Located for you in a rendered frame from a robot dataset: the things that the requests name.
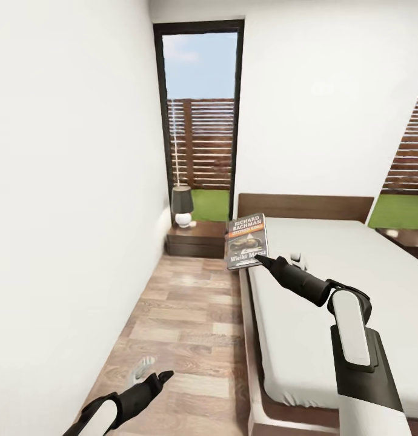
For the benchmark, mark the hardback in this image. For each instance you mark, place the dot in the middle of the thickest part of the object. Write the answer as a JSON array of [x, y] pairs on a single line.
[[247, 237]]

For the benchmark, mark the nightstand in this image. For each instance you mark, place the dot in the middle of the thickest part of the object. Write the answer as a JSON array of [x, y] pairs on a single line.
[[201, 239], [404, 238]]

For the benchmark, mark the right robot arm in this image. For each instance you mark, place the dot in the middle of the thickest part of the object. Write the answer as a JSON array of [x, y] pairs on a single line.
[[369, 404]]

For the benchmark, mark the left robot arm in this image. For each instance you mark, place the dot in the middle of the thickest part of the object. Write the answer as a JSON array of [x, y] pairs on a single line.
[[112, 410]]

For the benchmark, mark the bed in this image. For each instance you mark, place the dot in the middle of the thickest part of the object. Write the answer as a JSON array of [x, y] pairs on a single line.
[[290, 361]]

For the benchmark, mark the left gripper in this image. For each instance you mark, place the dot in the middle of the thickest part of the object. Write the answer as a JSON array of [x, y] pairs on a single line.
[[146, 391]]

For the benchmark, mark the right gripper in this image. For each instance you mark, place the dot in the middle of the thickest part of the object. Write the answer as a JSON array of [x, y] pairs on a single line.
[[288, 276]]

